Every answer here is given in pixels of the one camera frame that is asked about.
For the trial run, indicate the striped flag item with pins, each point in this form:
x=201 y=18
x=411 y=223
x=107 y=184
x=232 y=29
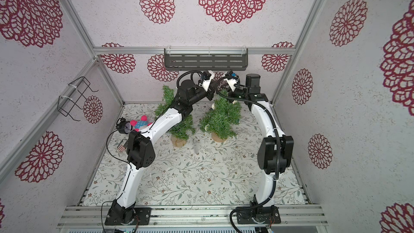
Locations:
x=122 y=145

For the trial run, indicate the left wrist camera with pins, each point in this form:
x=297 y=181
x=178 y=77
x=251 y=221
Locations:
x=207 y=77

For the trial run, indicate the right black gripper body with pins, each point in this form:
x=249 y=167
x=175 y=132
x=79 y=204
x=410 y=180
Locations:
x=233 y=91

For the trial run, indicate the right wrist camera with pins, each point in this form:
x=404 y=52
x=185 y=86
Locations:
x=232 y=80

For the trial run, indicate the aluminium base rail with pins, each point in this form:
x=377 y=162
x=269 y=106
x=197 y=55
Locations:
x=94 y=217

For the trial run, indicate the black wire wall rack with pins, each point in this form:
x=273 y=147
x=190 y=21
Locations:
x=77 y=89

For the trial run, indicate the clear plastic battery box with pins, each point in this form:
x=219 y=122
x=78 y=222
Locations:
x=196 y=146

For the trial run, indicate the colourful plush toy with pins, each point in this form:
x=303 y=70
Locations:
x=140 y=123

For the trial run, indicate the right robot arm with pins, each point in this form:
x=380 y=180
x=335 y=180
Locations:
x=274 y=154

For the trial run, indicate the green christmas tree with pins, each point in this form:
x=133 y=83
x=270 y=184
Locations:
x=221 y=120
x=170 y=120

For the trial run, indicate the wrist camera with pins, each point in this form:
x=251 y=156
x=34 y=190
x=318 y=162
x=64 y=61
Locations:
x=207 y=77
x=232 y=80

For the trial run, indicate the grey wall shelf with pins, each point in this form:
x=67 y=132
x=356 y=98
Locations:
x=209 y=59

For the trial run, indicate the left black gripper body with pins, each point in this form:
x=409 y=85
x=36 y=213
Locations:
x=209 y=93

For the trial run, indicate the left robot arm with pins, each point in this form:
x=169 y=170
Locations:
x=192 y=86

